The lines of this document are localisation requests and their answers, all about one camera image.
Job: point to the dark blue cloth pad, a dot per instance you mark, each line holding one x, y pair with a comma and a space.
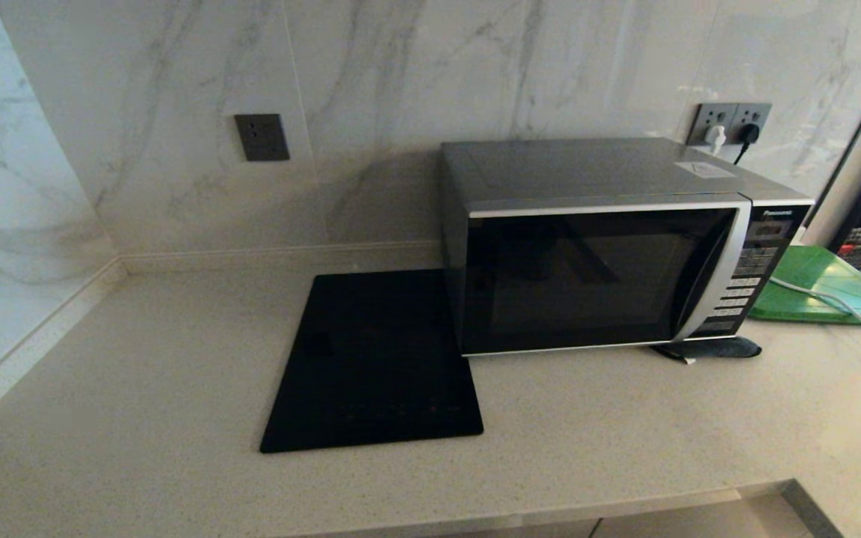
718, 349

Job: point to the single dark grey wall socket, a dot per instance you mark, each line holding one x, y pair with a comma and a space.
261, 137

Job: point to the grey socket with black plug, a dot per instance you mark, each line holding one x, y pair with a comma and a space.
757, 113

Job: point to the white power plug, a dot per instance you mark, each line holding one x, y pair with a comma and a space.
715, 137

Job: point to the grey socket with white plug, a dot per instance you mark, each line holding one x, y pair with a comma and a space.
711, 113

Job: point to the silver microwave oven body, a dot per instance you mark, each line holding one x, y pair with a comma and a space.
587, 170

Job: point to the beige narrow cabinet front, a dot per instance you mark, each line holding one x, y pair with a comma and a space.
684, 523

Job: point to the black power plug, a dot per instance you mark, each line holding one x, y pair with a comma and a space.
747, 136

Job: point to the black glass induction cooktop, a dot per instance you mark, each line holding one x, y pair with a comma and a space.
371, 359

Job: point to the black glass microwave door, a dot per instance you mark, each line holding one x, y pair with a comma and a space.
587, 280

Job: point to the green plastic cutting board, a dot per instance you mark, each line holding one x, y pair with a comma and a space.
812, 299

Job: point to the beige wide cabinet front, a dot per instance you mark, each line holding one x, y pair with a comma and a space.
565, 532

